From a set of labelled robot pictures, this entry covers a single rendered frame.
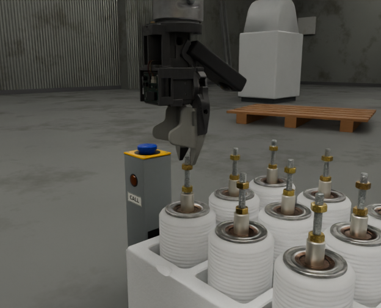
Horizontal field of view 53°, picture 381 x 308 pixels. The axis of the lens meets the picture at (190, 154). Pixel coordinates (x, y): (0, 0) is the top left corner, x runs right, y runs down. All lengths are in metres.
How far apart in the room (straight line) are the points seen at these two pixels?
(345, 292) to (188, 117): 0.31
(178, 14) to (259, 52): 4.74
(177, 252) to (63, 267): 0.46
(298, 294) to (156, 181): 0.39
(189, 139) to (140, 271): 0.24
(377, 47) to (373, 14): 0.76
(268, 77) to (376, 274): 4.70
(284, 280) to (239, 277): 0.08
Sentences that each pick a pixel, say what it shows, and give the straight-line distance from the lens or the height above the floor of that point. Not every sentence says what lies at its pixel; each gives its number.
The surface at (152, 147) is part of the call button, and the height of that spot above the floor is 0.33.
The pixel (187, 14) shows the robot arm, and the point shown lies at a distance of 0.56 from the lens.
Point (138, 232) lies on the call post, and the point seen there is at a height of 0.15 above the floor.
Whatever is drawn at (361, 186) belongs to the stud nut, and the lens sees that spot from 0.57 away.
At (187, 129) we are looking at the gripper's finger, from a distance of 0.57.
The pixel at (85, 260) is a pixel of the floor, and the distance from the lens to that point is 1.05.
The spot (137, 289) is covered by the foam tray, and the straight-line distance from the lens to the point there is 0.70.
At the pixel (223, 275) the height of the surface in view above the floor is 0.20.
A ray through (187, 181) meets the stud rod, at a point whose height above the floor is 0.30.
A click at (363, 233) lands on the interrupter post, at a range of 0.60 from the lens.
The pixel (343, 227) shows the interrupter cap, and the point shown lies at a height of 0.25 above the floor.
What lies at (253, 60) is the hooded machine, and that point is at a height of 0.56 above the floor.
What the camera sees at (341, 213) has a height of 0.23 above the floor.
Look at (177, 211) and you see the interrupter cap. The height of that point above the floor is 0.25.
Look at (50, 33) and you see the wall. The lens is 7.83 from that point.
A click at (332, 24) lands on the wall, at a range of 10.88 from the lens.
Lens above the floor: 0.49
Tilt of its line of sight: 13 degrees down
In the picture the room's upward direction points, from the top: straight up
